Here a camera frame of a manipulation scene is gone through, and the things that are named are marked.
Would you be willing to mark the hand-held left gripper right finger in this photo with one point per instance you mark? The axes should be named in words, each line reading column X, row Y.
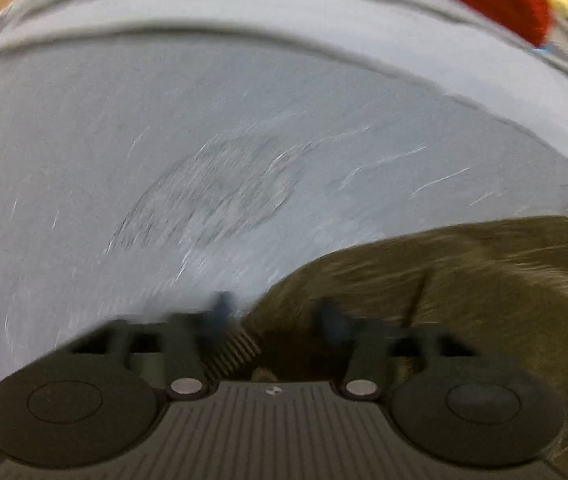
column 330, row 321

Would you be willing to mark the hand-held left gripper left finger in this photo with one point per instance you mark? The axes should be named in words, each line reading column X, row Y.
column 219, row 312

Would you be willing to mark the olive green pants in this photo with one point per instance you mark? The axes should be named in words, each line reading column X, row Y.
column 489, row 270

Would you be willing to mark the grey bed sheet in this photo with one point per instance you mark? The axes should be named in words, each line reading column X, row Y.
column 213, row 135

